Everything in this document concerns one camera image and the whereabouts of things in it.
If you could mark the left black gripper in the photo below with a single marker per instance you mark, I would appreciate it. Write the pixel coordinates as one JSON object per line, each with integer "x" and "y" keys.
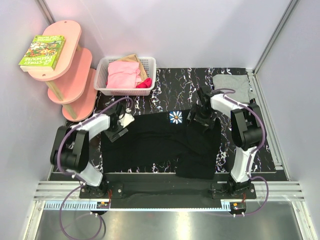
{"x": 112, "y": 135}

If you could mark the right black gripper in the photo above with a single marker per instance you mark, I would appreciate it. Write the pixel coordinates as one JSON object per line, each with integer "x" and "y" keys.
{"x": 209, "y": 123}

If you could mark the black daisy print t-shirt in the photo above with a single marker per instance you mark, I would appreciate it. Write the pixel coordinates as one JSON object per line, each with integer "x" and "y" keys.
{"x": 165, "y": 141}

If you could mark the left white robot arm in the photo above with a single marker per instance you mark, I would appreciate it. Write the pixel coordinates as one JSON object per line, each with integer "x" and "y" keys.
{"x": 71, "y": 147}

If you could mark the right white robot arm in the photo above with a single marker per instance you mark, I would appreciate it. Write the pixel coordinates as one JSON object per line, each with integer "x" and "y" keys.
{"x": 247, "y": 131}

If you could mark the folded grey t-shirt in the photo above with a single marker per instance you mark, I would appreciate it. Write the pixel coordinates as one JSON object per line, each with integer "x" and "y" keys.
{"x": 237, "y": 87}

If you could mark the pink t-shirt in basket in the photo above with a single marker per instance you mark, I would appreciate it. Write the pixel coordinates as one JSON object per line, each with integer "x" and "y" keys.
{"x": 123, "y": 75}

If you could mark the magenta garment in basket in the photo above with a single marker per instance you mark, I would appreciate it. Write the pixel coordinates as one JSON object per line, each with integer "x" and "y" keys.
{"x": 145, "y": 84}

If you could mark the pink tiered wooden shelf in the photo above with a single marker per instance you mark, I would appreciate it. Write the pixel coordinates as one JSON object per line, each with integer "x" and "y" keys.
{"x": 71, "y": 84}

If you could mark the white plastic laundry basket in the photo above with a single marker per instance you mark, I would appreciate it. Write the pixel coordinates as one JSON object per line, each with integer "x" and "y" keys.
{"x": 100, "y": 78}

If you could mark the beige garment in basket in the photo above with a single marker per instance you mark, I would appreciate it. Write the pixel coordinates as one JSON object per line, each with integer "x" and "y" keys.
{"x": 134, "y": 58}

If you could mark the green storey treehouse book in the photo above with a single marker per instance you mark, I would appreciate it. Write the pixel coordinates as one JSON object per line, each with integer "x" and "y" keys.
{"x": 43, "y": 53}

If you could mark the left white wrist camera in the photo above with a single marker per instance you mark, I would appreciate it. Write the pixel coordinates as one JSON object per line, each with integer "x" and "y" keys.
{"x": 126, "y": 118}

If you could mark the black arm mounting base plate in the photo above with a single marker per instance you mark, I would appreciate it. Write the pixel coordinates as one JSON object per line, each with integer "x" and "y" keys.
{"x": 168, "y": 191}

